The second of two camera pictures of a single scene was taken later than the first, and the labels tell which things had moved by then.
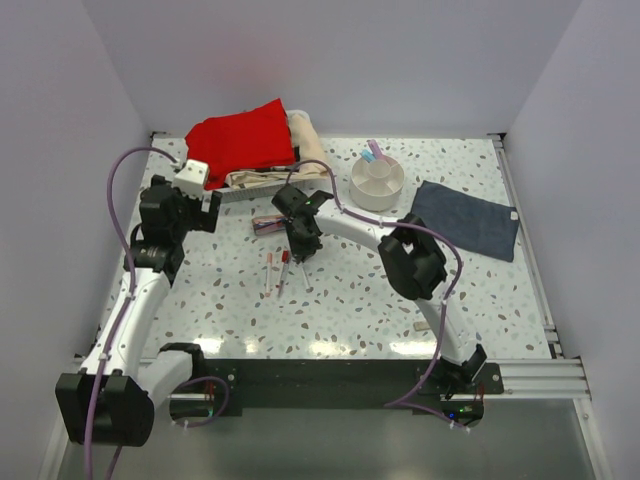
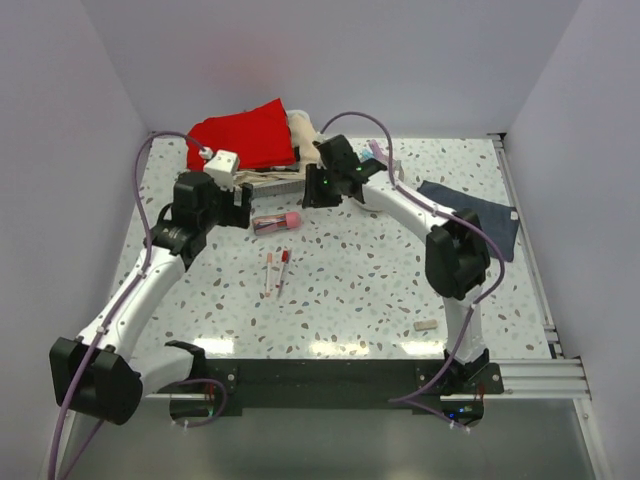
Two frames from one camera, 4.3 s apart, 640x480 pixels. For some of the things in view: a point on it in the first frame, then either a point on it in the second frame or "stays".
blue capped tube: (368, 156) stays
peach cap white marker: (268, 273) stays
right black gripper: (299, 251) → (313, 196)
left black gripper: (203, 220) → (237, 216)
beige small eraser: (418, 326) stays
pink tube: (378, 154) stays
